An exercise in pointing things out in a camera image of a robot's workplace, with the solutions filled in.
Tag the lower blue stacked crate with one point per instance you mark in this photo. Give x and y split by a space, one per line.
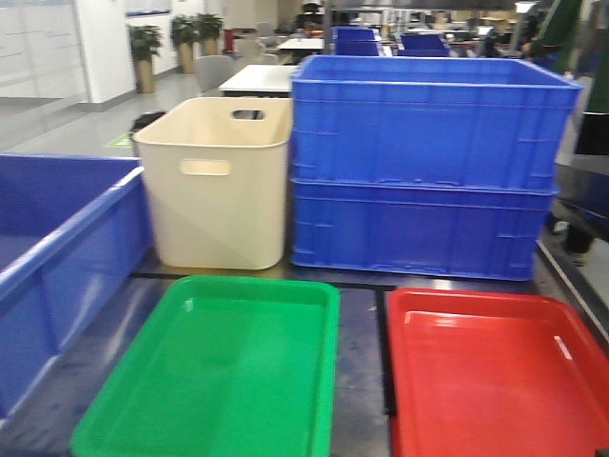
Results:
451 232

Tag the blue stacked crate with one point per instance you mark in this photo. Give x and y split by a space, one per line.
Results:
451 232
457 122

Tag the cream plastic basket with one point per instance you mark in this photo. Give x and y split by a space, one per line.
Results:
215 171

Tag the white office table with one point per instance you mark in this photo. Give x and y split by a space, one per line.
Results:
259 81

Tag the green plastic tray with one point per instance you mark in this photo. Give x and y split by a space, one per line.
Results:
223 366

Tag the grey office chair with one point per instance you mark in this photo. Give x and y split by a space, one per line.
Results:
211 71

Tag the upper blue stacked crate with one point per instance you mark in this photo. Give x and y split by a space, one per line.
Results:
457 122

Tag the red plastic tray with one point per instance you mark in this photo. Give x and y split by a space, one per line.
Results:
494 374

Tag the blue bin cart left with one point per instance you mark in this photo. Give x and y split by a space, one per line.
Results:
73 228

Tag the potted plant left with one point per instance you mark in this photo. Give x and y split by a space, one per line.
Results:
145 41

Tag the person in green coat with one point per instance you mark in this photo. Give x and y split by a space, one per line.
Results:
576 34

